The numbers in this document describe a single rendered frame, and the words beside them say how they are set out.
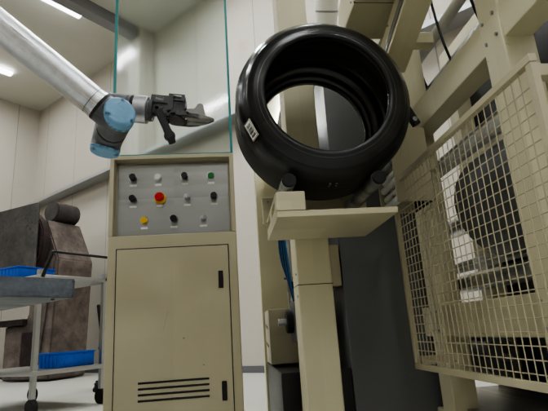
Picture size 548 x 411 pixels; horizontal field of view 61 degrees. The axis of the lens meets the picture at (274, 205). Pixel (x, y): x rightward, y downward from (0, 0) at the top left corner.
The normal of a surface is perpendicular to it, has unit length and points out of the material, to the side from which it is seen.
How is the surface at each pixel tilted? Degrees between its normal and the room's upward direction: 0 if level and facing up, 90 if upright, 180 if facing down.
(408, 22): 162
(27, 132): 90
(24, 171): 90
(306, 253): 90
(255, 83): 89
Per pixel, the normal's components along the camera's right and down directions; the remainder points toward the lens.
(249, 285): -0.62, -0.17
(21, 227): -0.44, -0.21
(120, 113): 0.57, -0.25
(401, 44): 0.09, 0.83
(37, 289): 0.78, -0.22
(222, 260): 0.09, -0.27
